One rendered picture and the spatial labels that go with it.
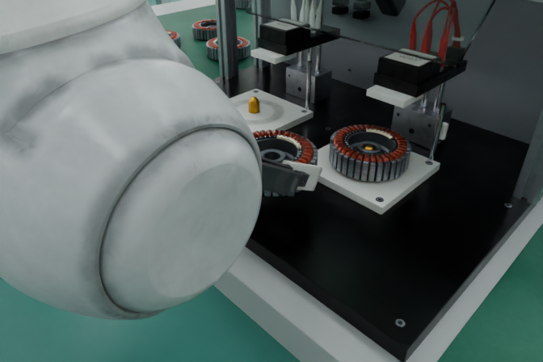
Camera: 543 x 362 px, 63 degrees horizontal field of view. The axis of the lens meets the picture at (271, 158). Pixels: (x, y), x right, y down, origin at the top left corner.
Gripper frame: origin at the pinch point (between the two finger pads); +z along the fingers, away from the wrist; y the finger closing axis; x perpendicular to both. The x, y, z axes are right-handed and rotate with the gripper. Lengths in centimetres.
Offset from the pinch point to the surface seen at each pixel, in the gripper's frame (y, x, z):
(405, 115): 2.8, 11.2, 25.0
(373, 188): 8.7, 0.4, 11.7
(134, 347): -51, -75, 37
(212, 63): -52, 8, 31
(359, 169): 6.4, 2.2, 10.4
